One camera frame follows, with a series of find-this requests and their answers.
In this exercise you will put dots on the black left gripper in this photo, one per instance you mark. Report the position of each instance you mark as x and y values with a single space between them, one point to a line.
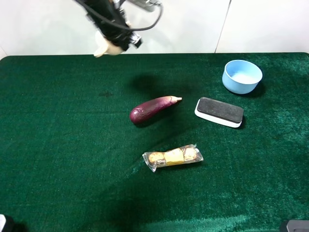
111 23

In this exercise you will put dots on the cream ceramic teapot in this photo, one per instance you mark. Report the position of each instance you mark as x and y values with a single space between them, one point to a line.
105 46

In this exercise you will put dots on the grey robot arm link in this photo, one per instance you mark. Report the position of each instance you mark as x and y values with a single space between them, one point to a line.
147 5

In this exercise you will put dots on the grey object bottom right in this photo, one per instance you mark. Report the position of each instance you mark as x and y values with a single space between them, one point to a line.
295 225

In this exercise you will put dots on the purple eggplant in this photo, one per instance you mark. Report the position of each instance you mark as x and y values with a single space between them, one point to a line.
148 109

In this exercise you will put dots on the black and white eraser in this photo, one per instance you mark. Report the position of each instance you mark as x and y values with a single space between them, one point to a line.
219 112

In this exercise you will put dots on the light blue bowl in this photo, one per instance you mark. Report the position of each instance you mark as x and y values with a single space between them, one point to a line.
241 76

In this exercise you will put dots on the green velvet tablecloth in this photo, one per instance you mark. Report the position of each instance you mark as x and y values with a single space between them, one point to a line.
71 159

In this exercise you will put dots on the wrapped biscuit packet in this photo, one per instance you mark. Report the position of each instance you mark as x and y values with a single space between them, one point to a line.
182 155

